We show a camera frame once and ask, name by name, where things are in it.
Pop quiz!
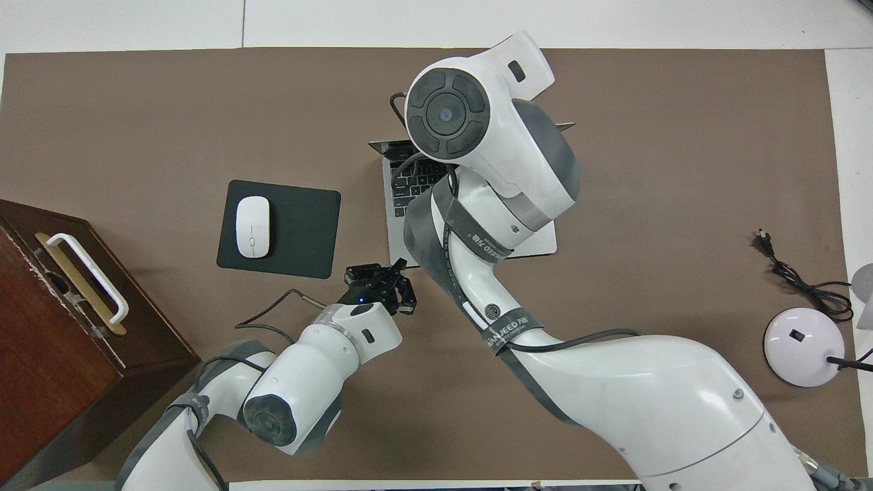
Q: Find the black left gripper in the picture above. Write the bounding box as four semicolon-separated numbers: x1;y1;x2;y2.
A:
341;258;417;316

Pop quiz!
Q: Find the silver laptop computer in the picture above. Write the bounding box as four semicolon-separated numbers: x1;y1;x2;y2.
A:
368;123;576;258

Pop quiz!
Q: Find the black mouse pad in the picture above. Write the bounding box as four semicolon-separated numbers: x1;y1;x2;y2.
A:
216;179;342;280

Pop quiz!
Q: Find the white computer mouse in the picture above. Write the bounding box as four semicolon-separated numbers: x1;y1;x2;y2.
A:
235;196;271;259

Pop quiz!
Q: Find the large brown table mat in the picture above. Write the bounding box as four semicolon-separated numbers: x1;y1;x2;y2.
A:
0;46;868;483

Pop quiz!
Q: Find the dark brown wooden box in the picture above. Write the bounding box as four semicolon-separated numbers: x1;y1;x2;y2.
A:
0;199;201;490

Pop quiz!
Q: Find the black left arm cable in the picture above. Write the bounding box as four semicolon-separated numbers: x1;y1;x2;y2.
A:
184;288;327;491

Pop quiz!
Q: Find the white box handle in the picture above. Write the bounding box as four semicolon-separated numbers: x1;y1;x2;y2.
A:
46;233;130;325

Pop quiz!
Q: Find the tan handle backplate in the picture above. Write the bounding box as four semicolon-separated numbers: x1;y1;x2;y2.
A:
35;232;128;336

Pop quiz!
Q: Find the black lamp power cable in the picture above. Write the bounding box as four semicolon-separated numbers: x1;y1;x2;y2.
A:
755;230;855;323

